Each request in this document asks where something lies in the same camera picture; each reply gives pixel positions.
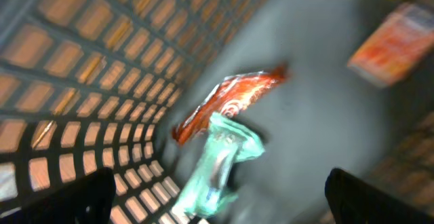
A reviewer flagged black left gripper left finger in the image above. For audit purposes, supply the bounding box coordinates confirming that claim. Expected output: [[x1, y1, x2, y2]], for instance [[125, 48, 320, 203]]
[[1, 167, 116, 224]]

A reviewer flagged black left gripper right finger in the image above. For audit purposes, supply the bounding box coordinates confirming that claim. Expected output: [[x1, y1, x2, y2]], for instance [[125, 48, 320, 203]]
[[324, 168, 433, 224]]

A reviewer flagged teal snack packet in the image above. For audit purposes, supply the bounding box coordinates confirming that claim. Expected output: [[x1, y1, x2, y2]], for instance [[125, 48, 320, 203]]
[[174, 113, 265, 218]]

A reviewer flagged orange-brown snack bar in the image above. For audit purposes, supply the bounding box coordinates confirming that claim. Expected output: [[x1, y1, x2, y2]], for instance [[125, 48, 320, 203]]
[[172, 63, 290, 146]]

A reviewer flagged orange tissue pack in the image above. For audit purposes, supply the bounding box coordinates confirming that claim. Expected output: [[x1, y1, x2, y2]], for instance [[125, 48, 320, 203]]
[[347, 3, 433, 88]]

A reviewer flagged grey plastic mesh basket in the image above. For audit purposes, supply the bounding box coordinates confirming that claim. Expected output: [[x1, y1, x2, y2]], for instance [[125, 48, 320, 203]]
[[1, 0, 433, 223]]

